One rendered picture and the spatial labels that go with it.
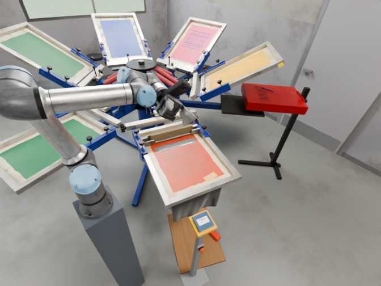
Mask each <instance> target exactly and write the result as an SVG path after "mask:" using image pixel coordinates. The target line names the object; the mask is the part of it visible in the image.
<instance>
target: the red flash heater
mask: <svg viewBox="0 0 381 286"><path fill-rule="evenodd" d="M262 87H263V88H265V89H263V88H262ZM266 89H268V90H266ZM269 90H272V91H273V92H272V91H269ZM241 92H242V96H243V100H244V105H245V109H246V110H252V111H265V112H278V113H292V114H299V115H305V114H306V112H307V110H308V106H307V105H306V103H305V99H304V98H303V97H302V95H301V94H300V92H299V91H298V90H296V89H295V87H287V86H274V85H261V84H253V83H242V87H241Z"/></svg>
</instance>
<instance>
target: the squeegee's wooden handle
mask: <svg viewBox="0 0 381 286"><path fill-rule="evenodd" d="M191 130H193V125H192V124H190V125H187V126H182V127H178V128H174V129H169V130H166V131H161V132H157V133H153V134H150V140H154V142H155V141H158V140H162V139H165V138H169V137H173V136H178V135H181V134H185V133H189V132H190V133H191Z"/></svg>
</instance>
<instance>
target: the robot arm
mask: <svg viewBox="0 0 381 286"><path fill-rule="evenodd" d="M117 83H118V84H115V85H101V86H87V87H73V88H66V89H52V90H44V89H43V88H41V87H38V86H37V83H36V80H35V78H34V77H33V75H32V74H31V73H30V72H29V71H27V70H25V69H23V68H21V67H18V66H12V65H7V66H1V67H0V116H2V117H4V118H7V119H11V120H19V121H27V122H28V123H29V124H30V125H31V126H32V127H33V128H34V129H35V130H36V131H37V132H38V133H39V134H40V135H41V136H42V137H43V138H44V139H45V140H46V141H47V142H48V143H49V144H50V145H51V147H52V148H53V149H54V150H55V151H56V152H57V153H58V154H59V155H60V156H61V162H62V163H63V164H64V165H65V166H66V167H67V168H68V169H69V170H70V176H69V182H70V186H71V188H72V189H73V190H74V192H75V194H76V196H77V198H78V200H79V210H80V213H81V214H82V216H83V217H85V218H87V219H90V220H94V219H98V218H101V217H103V216H105V215H106V214H107V213H108V212H109V211H110V210H111V208H112V206H113V198H112V195H111V194H110V193H109V192H108V191H107V190H106V189H105V187H104V184H103V181H102V179H101V175H100V172H99V169H98V166H97V163H96V160H95V156H94V153H93V152H92V151H91V149H89V148H87V147H85V146H84V145H80V144H78V143H77V141H76V140H75V139H74V137H73V136H72V135H71V134H70V133H69V131H68V130H67V129H66V128H65V127H64V125H63V124H62V123H61V122H60V121H59V119H58V118H57V117H56V116H55V114H59V113H68V112H76V111H84V110H93V109H98V108H106V107H114V106H123V105H127V104H136V103H138V104H140V105H141V106H143V107H150V106H152V105H154V106H156V109H155V110H156V112H157V113H158V115H159V116H161V117H163V118H165V119H168V120H171V121H172V122H173V121H174V120H175V119H176V117H175V116H176V115H177V113H178V111H179V109H181V110H182V111H180V113H179V114H180V116H181V117H182V118H183V122H182V125H183V126H187V125H188V124H190V123H191V122H192V121H194V122H196V123H197V124H198V125H199V121H198V118H196V117H195V115H194V114H193V113H192V112H190V110H189V109H187V108H186V107H185V106H184V105H183V104H182V103H181V102H180V101H179V100H177V99H176V97H178V96H179V95H181V94H182V93H184V92H186V91H187V90H189V89H190V87H191V86H190V83H189V82H187V81H186V80H185V79H183V78H182V79H181V80H179V81H178V82H176V83H175V84H174V85H172V86H171V87H170V88H167V87H166V86H165V85H164V84H163V83H162V82H161V81H160V79H159V78H158V77H157V76H156V75H154V74H153V73H146V74H145V73H141V72H139V71H136V70H133V69H131V68H125V67H121V68H120V69H119V71H118V73H117Z"/></svg>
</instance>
